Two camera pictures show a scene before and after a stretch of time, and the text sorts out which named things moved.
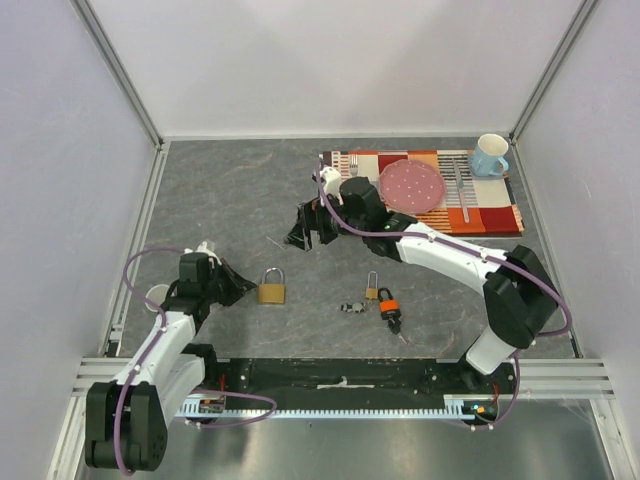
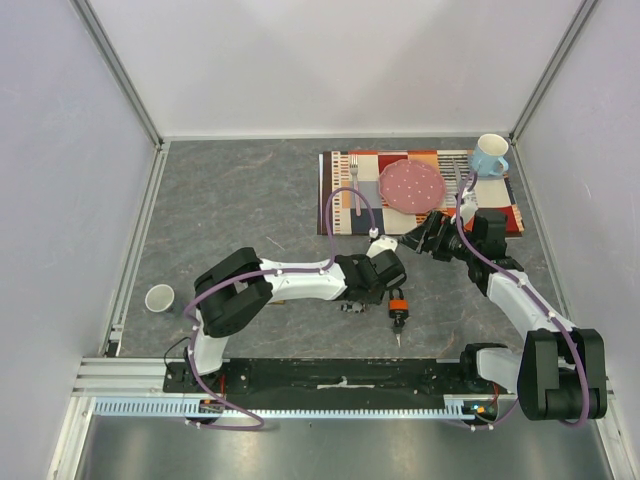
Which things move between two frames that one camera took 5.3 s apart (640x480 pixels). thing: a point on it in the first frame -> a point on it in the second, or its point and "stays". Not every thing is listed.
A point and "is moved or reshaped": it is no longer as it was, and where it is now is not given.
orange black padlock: x=389 y=308 is moved or reshaped
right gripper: x=310 y=223 -> x=432 y=236
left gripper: x=235 y=291 -> x=377 y=297
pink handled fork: x=354 y=165 stays
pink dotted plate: x=411 y=186 stays
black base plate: x=361 y=379 stays
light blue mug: x=489 y=155 stays
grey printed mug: x=156 y=294 stays
